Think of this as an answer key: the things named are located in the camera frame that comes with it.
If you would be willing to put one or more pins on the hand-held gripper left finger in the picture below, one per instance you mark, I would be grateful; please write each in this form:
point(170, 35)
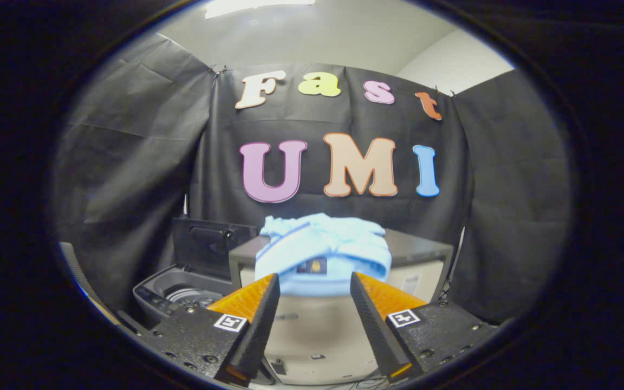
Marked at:
point(260, 325)

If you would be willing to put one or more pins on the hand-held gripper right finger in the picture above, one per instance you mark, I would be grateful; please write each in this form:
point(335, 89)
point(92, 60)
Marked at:
point(374, 325)

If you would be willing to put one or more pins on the light blue shirt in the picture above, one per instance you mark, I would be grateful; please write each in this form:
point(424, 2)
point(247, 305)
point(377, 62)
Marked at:
point(323, 244)

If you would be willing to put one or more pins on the grey washing machine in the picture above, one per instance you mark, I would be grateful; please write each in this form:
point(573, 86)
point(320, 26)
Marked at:
point(155, 290)

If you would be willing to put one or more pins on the beige cabinet with dark top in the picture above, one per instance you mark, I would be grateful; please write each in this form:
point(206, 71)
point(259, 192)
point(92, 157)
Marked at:
point(317, 336)

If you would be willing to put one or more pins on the black backdrop cloth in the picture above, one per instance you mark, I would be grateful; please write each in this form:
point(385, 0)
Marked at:
point(144, 162)

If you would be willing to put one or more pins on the ceiling light panel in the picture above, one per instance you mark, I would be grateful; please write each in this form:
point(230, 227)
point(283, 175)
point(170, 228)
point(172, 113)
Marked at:
point(252, 6)

